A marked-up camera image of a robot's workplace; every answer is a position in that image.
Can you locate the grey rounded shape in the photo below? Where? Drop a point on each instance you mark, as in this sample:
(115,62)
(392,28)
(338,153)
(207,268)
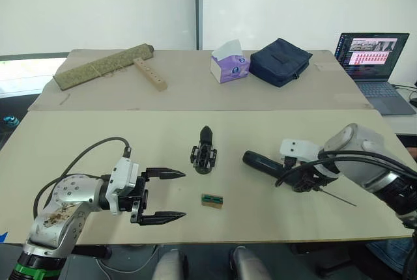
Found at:
(249,263)
(171,265)

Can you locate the bystander blue jeans leg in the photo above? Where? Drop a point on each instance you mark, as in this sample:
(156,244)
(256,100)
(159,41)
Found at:
(391,255)

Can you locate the wooden block with holes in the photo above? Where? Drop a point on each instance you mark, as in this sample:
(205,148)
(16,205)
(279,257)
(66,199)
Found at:
(151,75)

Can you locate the black electric screwdriver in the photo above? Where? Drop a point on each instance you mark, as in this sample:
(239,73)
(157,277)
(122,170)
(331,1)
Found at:
(260,162)

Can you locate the small wooden block green top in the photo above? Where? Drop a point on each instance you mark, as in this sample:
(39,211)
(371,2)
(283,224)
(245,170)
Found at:
(212,200)

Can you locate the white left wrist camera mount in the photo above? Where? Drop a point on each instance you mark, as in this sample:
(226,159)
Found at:
(122,179)

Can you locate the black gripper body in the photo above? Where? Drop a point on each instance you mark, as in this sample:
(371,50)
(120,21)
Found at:
(203,159)

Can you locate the olive green rolled cloth bag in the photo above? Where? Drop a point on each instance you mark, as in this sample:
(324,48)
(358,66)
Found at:
(101,65)

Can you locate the white side desk dark rim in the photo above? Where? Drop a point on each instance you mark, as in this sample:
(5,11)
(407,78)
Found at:
(29,75)

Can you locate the small teal object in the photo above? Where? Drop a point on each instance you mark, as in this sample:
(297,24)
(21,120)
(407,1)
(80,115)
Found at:
(10,120)

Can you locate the black device on desk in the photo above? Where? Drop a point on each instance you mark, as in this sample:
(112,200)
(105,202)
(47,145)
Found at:
(413,102)

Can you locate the purple tissue box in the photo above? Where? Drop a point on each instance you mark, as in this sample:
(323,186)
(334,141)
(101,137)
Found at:
(229,70)

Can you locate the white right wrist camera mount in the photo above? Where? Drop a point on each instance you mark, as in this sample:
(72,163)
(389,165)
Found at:
(299,148)

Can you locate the open dark grey laptop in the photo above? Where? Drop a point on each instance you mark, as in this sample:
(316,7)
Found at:
(371,55)

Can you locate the bystander bare forearm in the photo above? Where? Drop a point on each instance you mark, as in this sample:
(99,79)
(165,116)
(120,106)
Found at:
(413,153)

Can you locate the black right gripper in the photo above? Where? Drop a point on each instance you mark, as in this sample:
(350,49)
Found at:
(306,176)

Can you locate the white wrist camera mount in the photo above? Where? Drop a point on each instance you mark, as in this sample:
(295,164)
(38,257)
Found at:
(299,148)
(122,179)

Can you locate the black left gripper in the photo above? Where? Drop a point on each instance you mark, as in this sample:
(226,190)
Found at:
(140,189)

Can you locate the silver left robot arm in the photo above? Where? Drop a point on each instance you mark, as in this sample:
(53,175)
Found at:
(68,202)

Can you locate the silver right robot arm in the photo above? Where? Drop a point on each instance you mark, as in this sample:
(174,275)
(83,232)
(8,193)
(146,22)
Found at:
(365,153)

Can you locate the white desk under laptop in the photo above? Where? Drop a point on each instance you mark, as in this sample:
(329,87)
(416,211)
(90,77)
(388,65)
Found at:
(400,123)

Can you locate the dark vertical wall post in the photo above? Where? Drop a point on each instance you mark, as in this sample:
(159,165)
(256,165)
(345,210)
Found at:
(198,6)

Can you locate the navy blue zip pouch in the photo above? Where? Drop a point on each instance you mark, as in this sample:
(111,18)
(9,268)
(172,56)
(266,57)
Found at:
(280,63)

